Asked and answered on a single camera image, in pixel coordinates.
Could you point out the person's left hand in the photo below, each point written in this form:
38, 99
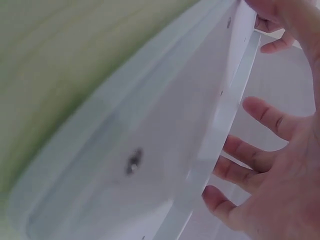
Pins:
280, 45

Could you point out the person's right hand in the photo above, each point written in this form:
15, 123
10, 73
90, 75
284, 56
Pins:
287, 175

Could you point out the person's left fingers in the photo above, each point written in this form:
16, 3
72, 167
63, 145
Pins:
280, 45

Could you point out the white plastic box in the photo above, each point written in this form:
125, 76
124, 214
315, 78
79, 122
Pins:
155, 125

